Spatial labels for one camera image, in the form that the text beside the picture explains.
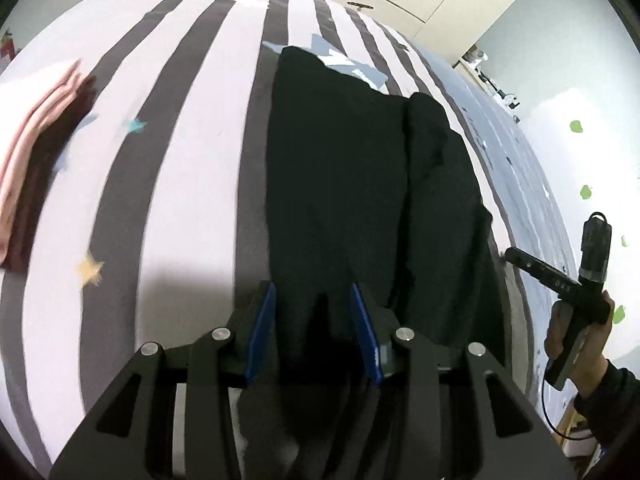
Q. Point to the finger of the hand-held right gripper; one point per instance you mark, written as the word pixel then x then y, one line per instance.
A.
pixel 525 261

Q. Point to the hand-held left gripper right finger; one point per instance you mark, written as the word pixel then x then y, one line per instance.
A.
pixel 367 345

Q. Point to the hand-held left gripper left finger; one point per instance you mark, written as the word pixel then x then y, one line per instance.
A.
pixel 262 340

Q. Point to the black printed t-shirt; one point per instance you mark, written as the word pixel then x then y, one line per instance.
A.
pixel 350 185

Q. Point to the person's right forearm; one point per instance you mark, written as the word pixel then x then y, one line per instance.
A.
pixel 615 400

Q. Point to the person's right hand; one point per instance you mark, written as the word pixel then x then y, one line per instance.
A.
pixel 597 355

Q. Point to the black electronic gadgets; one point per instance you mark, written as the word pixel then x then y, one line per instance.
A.
pixel 512 100

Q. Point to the bed with striped sheet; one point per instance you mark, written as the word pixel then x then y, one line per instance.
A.
pixel 175 185

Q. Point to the white nightstand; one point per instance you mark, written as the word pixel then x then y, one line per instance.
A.
pixel 462 66

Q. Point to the small white fan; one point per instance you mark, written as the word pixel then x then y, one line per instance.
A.
pixel 477 55

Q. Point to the dark red folded garment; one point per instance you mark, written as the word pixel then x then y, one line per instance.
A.
pixel 55 160

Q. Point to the pink folded garment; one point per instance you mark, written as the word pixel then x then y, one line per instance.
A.
pixel 30 135

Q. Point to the red fire extinguisher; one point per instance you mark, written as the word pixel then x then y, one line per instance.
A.
pixel 5 42

